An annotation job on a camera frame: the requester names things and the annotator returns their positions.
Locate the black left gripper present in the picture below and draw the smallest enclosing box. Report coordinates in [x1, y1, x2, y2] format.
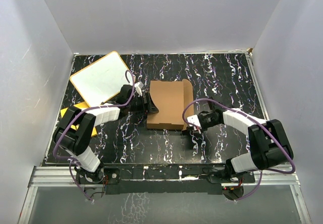
[127, 93, 157, 117]

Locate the brown cardboard box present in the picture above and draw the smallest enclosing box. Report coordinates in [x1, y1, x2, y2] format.
[146, 79, 194, 131]

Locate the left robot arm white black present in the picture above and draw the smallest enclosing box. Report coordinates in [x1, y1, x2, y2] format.
[52, 85, 159, 183]

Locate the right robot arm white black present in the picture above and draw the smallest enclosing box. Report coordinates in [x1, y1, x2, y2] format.
[182, 98, 296, 182]

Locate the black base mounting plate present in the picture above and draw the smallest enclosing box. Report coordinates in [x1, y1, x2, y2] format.
[75, 163, 255, 195]

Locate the yellow notebook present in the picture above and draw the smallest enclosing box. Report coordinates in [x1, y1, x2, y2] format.
[60, 101, 98, 138]

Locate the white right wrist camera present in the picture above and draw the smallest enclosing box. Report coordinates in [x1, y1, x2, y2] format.
[187, 115, 201, 134]

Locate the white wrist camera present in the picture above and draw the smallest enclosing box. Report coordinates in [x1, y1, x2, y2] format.
[187, 115, 201, 134]
[134, 82, 143, 96]

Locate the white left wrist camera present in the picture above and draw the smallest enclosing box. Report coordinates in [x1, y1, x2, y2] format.
[134, 82, 143, 96]

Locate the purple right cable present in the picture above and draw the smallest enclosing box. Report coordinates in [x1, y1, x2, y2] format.
[182, 98, 296, 204]

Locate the purple cable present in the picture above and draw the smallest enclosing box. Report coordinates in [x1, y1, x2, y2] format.
[182, 98, 296, 204]
[54, 70, 136, 204]

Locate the whiteboard with orange frame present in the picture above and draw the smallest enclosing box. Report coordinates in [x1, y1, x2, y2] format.
[70, 51, 131, 107]

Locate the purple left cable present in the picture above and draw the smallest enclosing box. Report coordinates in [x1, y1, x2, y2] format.
[54, 70, 136, 204]

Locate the aluminium rail frame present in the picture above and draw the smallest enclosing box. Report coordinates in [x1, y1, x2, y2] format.
[19, 167, 312, 223]

